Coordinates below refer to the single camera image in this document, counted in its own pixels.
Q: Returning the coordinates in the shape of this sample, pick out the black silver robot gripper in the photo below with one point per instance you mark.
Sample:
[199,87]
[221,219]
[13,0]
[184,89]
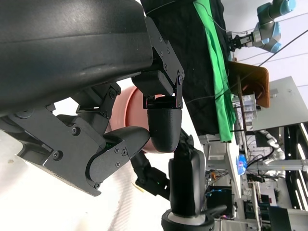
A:
[237,42]

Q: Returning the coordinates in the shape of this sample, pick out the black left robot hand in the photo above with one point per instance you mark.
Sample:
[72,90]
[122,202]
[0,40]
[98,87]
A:
[60,60]

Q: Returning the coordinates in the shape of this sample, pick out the green cloth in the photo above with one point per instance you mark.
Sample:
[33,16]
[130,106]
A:
[216,72]

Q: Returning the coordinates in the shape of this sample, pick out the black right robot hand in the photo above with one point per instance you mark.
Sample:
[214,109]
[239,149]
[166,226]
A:
[186,180]

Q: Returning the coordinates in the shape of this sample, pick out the white desk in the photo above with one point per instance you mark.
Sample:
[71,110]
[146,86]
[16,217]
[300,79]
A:
[229,158]

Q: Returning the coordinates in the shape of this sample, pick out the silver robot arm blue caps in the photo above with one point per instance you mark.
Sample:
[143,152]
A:
[267,29]

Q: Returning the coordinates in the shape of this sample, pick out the blue plastic bag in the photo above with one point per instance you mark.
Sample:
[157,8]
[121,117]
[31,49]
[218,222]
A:
[242,164]

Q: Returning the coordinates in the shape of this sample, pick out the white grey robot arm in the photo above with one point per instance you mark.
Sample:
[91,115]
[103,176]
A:
[274,144]

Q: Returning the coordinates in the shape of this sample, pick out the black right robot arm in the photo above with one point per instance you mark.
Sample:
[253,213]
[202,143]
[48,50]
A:
[166,223]

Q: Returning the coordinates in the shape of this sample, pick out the aluminium frame beam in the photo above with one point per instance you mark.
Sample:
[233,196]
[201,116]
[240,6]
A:
[288,165]

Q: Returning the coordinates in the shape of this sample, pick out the grey metal cabinet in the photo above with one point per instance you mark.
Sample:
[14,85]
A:
[279,106]

